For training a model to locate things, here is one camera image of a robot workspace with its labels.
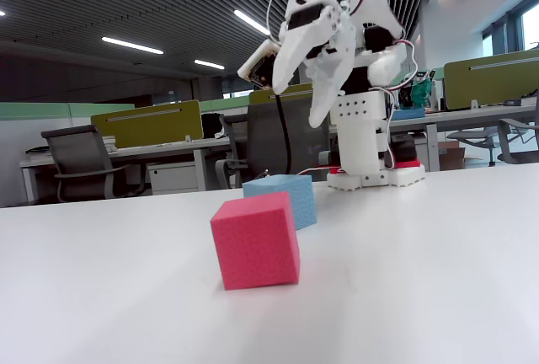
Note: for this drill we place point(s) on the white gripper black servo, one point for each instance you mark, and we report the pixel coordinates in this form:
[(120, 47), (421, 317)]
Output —
[(300, 47)]

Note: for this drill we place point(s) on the blue foam cube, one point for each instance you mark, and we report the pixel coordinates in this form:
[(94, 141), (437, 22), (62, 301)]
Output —
[(295, 195)]

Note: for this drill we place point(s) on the white red robot base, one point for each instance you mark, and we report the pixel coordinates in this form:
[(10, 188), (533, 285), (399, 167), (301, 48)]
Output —
[(400, 174)]

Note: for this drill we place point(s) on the red foam cube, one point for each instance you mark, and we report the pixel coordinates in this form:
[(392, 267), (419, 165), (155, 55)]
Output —
[(257, 246)]

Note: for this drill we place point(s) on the stack of books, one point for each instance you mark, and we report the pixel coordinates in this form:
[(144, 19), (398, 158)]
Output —
[(109, 142)]

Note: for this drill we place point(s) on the olive green desk divider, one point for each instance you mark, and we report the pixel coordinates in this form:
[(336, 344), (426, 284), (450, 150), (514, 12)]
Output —
[(484, 86), (147, 124), (261, 96)]

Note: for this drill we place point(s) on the dark gray office chair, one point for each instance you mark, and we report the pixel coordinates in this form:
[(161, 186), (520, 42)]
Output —
[(261, 136)]

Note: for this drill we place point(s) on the small black gray device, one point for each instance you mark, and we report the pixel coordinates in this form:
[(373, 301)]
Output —
[(326, 157)]

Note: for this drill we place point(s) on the flat blue box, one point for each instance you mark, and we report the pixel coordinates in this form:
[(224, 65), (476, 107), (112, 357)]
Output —
[(408, 113)]

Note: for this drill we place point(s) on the green bag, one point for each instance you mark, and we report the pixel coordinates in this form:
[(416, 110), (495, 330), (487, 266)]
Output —
[(421, 92)]

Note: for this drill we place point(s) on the black backpack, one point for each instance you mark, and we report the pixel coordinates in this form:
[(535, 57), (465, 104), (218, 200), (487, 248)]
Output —
[(210, 124)]

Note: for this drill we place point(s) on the white office desk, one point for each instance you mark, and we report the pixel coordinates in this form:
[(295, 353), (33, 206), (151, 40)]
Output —
[(463, 115), (126, 155)]

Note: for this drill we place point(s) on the brown cardboard box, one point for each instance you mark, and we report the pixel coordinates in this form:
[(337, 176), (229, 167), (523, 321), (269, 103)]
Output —
[(450, 157)]

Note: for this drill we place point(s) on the white drawer cabinet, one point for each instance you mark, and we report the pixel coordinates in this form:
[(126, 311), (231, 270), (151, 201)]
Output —
[(172, 176)]

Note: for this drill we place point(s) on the gray mesh office chair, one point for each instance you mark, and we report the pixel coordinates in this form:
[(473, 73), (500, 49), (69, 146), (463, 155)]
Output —
[(522, 132), (476, 134)]

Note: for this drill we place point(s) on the light green partition panel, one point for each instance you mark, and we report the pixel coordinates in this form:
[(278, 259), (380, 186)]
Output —
[(42, 111)]

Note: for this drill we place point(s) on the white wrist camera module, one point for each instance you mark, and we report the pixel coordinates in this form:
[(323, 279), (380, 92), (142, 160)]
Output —
[(261, 65)]

